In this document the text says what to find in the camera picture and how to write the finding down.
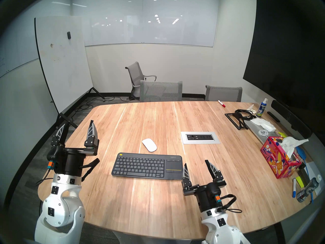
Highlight black wireless keyboard with touchpad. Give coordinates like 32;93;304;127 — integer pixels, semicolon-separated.
111;152;183;180

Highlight rolling white whiteboard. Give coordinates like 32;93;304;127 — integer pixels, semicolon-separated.
34;16;106;129

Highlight black and silver can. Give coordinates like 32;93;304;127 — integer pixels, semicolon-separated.
297;177;319;203

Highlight black video conference bar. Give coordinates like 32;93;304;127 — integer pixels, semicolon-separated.
271;100;313;139

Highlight white computer mouse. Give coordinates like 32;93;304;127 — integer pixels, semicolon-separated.
142;139;157;152

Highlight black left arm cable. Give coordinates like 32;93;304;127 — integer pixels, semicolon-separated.
34;169;54;186

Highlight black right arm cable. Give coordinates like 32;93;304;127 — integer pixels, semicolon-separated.
220;194;243;213

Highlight wide glass wall whiteboard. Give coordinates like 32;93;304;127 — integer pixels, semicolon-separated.
72;0;220;47

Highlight large black wall screen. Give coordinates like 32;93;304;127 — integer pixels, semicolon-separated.
243;0;325;112

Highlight black coiled cable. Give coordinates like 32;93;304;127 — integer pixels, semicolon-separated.
235;109;257;119

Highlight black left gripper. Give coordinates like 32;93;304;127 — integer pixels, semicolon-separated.
46;120;99;176

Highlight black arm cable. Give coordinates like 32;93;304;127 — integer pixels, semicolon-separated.
34;169;54;186
220;194;243;213

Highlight grey fabric-back chair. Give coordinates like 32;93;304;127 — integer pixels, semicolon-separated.
205;85;242;102

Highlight whiteboard cleaner spray bottle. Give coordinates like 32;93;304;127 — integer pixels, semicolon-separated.
256;98;268;117

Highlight grey swivel office chair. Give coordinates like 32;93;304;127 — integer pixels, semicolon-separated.
125;62;157;100

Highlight black floor cables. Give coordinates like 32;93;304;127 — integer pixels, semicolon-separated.
71;95;140;119

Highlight white power adapter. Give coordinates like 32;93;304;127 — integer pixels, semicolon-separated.
251;118;276;131

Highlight black laptop stand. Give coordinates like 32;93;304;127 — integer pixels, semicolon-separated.
225;112;249;130

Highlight silver closed laptop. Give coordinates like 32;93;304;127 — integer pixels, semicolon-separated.
244;119;283;145

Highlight floral red tissue box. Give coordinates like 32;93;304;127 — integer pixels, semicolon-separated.
260;136;309;179

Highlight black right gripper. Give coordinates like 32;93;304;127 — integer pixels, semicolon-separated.
182;160;227;212

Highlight grey mesh-back chair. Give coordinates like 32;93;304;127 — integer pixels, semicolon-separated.
140;80;183;102

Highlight silver table power outlet box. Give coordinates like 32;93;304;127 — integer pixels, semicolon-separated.
181;131;220;145

